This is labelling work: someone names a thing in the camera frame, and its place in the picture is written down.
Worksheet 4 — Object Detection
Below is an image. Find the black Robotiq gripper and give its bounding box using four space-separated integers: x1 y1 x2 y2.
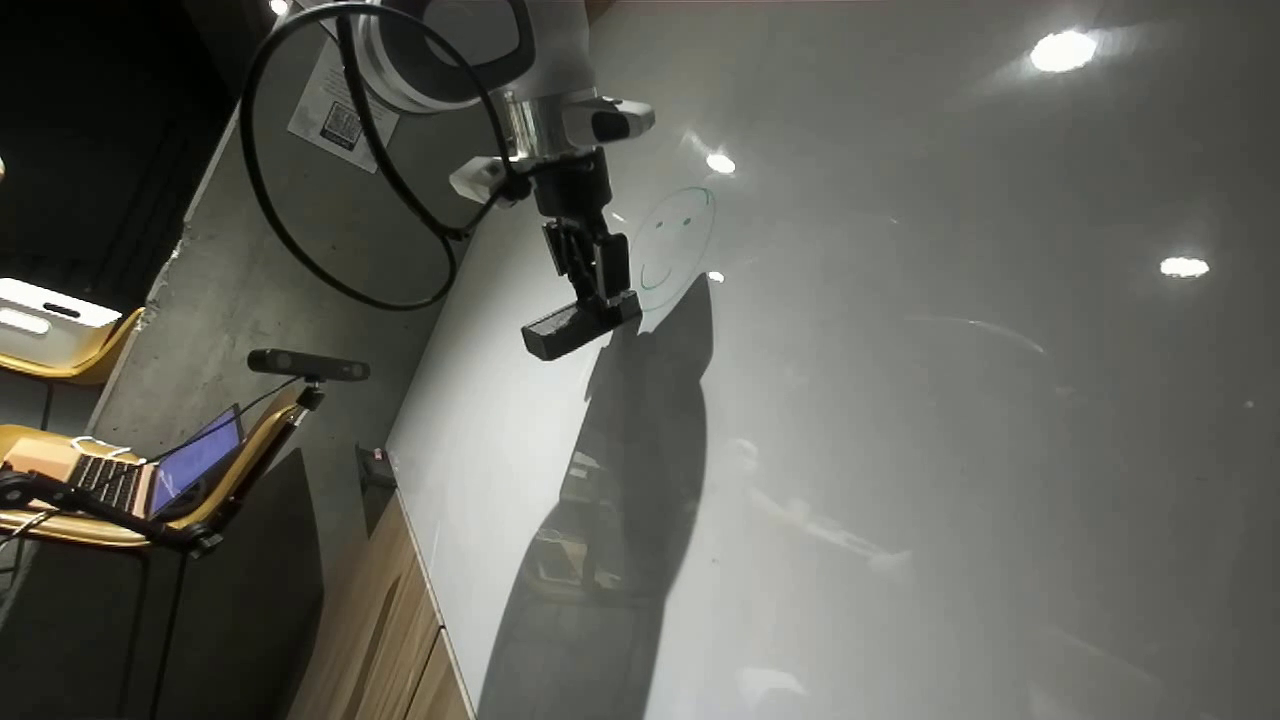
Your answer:
533 145 637 314

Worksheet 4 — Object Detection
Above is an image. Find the black board eraser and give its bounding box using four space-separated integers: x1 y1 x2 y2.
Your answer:
514 289 645 364

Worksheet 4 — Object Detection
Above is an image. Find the black plug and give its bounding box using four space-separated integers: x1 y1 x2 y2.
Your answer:
350 439 401 505

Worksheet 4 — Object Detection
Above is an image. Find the yellow chair with laptop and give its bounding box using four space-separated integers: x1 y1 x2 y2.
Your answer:
0 378 326 720

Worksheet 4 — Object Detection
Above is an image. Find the open laptop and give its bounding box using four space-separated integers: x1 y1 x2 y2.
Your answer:
0 404 251 525

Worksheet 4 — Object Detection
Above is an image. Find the yellow chair with white device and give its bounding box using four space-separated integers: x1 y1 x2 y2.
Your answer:
0 302 153 389

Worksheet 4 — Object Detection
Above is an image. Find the flat white device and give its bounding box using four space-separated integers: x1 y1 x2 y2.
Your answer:
0 272 122 336

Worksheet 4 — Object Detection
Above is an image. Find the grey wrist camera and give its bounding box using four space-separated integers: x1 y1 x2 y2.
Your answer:
443 147 520 209

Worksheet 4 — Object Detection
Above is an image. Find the black stereo camera bar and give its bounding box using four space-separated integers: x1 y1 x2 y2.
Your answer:
244 342 374 389

